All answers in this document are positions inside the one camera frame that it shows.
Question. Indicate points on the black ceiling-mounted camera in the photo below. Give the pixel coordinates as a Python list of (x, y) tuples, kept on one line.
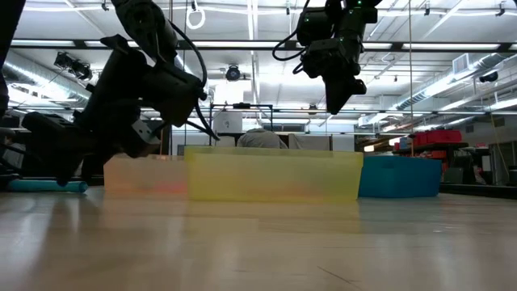
[(72, 66), (233, 73)]

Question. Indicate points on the black round ceiling fixture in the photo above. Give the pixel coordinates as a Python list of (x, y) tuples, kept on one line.
[(488, 77)]

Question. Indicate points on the black overhead light bar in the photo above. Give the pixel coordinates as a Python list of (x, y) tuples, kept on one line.
[(242, 44)]

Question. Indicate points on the black storage shelf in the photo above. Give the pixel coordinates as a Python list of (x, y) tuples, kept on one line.
[(436, 144)]

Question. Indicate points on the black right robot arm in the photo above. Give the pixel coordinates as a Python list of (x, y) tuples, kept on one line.
[(355, 20)]

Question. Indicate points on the red storage bins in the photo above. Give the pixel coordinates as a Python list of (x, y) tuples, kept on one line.
[(438, 137)]

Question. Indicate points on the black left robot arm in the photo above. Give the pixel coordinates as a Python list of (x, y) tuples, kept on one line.
[(145, 24)]

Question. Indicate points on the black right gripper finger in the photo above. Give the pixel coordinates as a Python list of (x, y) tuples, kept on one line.
[(359, 88), (337, 97)]

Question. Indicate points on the orange translucent plastic bin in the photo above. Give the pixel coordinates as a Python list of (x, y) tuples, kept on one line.
[(137, 174)]

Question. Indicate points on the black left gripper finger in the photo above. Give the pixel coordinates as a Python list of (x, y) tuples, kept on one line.
[(64, 180), (89, 171)]

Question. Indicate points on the blue plastic bin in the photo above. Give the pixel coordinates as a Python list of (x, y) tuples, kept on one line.
[(400, 178)]

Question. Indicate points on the person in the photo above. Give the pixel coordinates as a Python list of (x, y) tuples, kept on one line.
[(260, 139)]

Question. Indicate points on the blue highlighter marker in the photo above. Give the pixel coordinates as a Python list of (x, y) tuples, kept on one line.
[(36, 186)]

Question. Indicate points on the yellow translucent plastic bin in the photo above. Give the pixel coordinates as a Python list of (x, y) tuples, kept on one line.
[(274, 178)]

